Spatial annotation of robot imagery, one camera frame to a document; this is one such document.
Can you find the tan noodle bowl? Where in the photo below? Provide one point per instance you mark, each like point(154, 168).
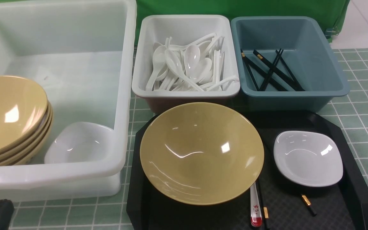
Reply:
point(201, 153)

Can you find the black chopstick gold band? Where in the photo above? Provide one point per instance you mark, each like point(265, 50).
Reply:
point(263, 204)
point(309, 205)

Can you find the white spoon red handle tip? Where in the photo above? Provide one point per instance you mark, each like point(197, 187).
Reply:
point(255, 211)

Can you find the white square side dish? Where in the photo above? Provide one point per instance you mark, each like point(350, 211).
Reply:
point(308, 158)

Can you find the bottom stacked tan bowl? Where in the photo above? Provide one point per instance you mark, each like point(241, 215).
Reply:
point(38, 147)

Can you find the stacked tan bowl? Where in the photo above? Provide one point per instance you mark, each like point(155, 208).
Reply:
point(23, 104)
point(38, 147)
point(2, 157)
point(24, 141)

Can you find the top stacked tan bowl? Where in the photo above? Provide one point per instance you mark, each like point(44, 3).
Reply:
point(23, 104)

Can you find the white plastic spoon bin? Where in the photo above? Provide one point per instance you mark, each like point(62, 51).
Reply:
point(211, 33)

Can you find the white spoon front right bin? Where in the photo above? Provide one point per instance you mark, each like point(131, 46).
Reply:
point(215, 86)

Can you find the white spoon centre of bin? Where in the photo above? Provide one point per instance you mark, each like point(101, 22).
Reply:
point(191, 60)

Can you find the white spoon of bin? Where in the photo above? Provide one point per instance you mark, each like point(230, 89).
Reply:
point(158, 63)
point(191, 60)

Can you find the white spoon left of bin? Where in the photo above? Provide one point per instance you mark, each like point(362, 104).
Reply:
point(158, 63)

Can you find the crossed black chopstick in bin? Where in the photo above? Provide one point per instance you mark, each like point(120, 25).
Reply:
point(272, 68)

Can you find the black chopstick in blue bin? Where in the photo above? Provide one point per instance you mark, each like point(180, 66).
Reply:
point(290, 80)

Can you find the white square dish in tub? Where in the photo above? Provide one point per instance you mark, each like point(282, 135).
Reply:
point(80, 142)

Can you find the large translucent white tub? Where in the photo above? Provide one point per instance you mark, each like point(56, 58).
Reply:
point(81, 53)

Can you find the blue-grey plastic chopstick bin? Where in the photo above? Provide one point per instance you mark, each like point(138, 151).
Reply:
point(306, 52)

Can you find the black plastic serving tray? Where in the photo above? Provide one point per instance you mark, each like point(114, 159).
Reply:
point(343, 206)

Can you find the green backdrop cloth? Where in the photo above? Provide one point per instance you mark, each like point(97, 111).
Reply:
point(329, 14)

